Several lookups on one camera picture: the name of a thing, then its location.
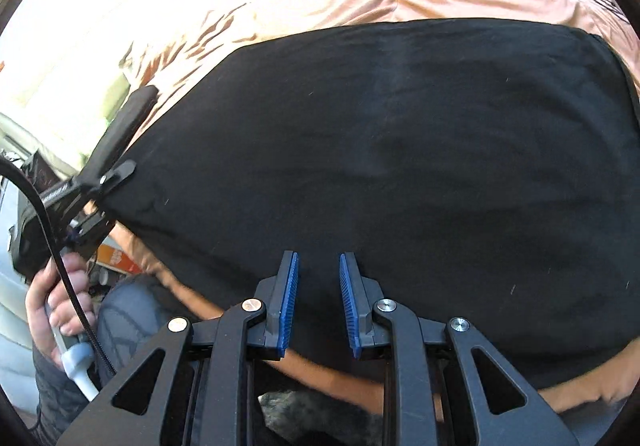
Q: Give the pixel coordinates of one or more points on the person's left leg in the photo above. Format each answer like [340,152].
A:
[135,316]

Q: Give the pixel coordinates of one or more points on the blue grey shaggy rug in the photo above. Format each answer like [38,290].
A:
[310,416]

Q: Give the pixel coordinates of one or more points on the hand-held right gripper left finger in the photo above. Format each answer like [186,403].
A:
[289,306]

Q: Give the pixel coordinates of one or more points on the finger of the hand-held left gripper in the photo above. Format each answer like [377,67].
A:
[122,130]
[90,236]

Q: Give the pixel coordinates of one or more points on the black pants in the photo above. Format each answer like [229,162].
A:
[375,150]

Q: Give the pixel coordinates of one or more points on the person's left hand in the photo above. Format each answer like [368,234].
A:
[45,306]

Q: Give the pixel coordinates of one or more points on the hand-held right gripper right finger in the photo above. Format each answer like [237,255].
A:
[350,306]

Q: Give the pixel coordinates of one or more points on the person's left forearm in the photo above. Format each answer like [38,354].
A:
[55,401]

